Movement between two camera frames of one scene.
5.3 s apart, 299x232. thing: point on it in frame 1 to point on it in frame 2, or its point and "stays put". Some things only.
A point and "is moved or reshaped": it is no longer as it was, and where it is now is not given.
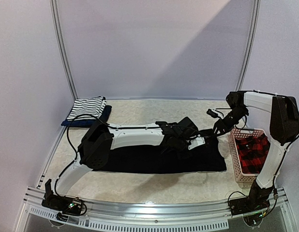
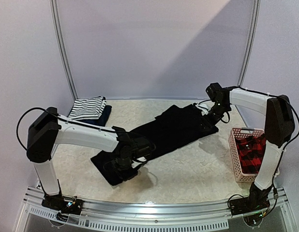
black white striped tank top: (86, 108) stays put
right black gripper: (220, 124) to (205, 122)
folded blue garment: (105, 117) stays put
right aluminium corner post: (256, 19) stays put
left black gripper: (182, 156) to (127, 176)
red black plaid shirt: (252, 152) stays put
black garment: (210, 156) is moved or reshaped
